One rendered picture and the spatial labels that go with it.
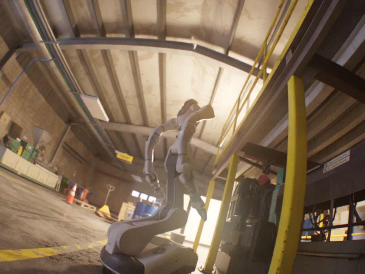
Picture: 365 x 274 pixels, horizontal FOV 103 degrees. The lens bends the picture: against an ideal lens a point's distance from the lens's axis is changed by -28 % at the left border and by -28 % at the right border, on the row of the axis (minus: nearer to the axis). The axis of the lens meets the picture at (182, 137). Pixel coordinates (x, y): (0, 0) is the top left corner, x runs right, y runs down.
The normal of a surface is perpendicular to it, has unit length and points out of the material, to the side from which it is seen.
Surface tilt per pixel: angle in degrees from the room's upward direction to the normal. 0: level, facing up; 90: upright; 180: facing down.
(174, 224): 89
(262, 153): 90
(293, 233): 90
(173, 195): 110
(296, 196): 90
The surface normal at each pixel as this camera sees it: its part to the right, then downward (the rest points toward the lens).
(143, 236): 0.63, -0.16
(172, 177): -0.77, -0.15
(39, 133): 0.06, -0.06
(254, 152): 0.06, -0.42
